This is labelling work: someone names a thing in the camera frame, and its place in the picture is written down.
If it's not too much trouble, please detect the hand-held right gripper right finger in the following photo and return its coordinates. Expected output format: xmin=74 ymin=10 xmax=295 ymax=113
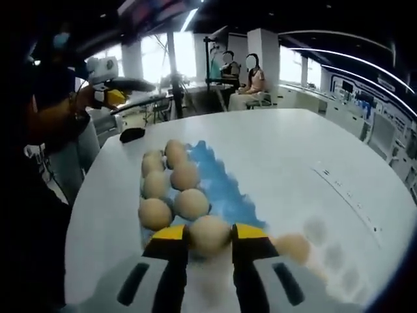
xmin=231 ymin=222 xmax=369 ymax=313

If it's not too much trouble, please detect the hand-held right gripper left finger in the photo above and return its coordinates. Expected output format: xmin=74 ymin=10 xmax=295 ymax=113
xmin=65 ymin=224 xmax=190 ymax=313

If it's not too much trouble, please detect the single brown egg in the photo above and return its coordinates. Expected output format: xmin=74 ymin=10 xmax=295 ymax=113
xmin=188 ymin=215 xmax=233 ymax=258

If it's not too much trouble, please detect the blue egg tray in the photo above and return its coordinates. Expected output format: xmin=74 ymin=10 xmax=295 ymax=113
xmin=138 ymin=139 xmax=270 ymax=261

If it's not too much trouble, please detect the white dimpled tray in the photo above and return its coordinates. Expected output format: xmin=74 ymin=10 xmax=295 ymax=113
xmin=260 ymin=208 xmax=388 ymax=310

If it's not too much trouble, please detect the person's left hand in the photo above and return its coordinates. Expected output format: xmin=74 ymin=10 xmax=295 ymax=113
xmin=68 ymin=83 xmax=98 ymax=113

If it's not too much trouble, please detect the small black case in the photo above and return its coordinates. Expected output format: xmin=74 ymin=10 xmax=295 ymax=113
xmin=119 ymin=128 xmax=146 ymax=143

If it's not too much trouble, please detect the black tripod stand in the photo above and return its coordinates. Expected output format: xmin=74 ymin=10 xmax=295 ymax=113
xmin=159 ymin=31 xmax=196 ymax=123

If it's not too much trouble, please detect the person's masked head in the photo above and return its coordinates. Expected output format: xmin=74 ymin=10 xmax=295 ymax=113
xmin=27 ymin=18 xmax=78 ymax=68

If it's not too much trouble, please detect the hanging display screen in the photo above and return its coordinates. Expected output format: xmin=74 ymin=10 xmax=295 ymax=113
xmin=117 ymin=0 xmax=183 ymax=20

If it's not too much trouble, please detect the straight ceiling light strip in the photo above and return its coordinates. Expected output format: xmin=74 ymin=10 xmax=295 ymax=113
xmin=184 ymin=8 xmax=200 ymax=32

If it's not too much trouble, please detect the white marked strip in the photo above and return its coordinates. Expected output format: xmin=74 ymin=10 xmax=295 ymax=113
xmin=309 ymin=166 xmax=382 ymax=233

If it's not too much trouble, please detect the grey office chair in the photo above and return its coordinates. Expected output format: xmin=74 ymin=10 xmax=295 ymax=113
xmin=247 ymin=91 xmax=274 ymax=110

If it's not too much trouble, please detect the white square pillar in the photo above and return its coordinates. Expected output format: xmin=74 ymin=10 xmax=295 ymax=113
xmin=246 ymin=28 xmax=280 ymax=85

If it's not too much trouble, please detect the operator in black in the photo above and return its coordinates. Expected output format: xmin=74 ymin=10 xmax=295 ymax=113
xmin=0 ymin=65 xmax=72 ymax=313

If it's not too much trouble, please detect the long white counter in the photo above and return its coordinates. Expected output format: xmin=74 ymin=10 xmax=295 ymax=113
xmin=276 ymin=83 xmax=372 ymax=138

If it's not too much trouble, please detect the white mesh chair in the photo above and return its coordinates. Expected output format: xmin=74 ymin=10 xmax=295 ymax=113
xmin=367 ymin=112 xmax=398 ymax=154

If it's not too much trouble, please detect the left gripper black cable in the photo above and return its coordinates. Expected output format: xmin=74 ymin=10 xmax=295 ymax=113
xmin=73 ymin=81 xmax=86 ymax=138

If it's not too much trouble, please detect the green frame stand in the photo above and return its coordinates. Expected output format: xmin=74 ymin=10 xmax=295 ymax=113
xmin=203 ymin=35 xmax=242 ymax=113

